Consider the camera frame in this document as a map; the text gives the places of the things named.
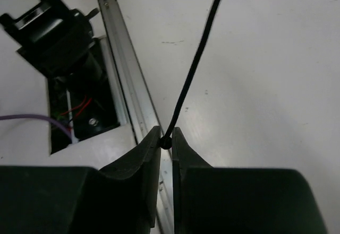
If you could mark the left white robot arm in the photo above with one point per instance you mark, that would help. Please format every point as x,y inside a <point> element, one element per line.
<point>56,40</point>

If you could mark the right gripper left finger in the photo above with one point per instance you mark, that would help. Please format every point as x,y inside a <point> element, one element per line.
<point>121,197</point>

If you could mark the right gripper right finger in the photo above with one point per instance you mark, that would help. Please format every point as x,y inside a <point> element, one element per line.
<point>208,199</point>

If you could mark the aluminium rail at front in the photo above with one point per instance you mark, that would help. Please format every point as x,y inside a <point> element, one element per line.
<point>138,103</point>

